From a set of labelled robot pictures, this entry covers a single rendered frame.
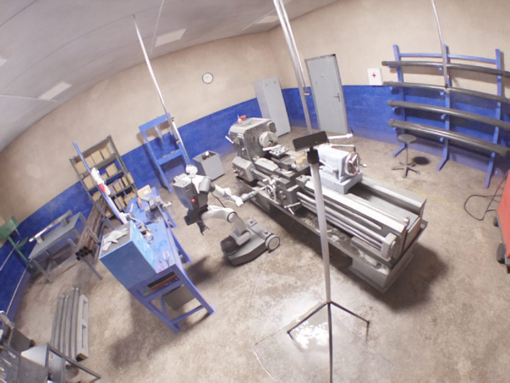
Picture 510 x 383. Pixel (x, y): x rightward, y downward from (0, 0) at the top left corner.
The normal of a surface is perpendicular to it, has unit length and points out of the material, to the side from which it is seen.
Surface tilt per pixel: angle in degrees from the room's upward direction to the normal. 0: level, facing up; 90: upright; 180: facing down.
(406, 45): 90
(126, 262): 90
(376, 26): 90
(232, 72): 90
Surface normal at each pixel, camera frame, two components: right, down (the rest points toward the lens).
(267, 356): -0.27, -0.83
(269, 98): 0.48, 0.32
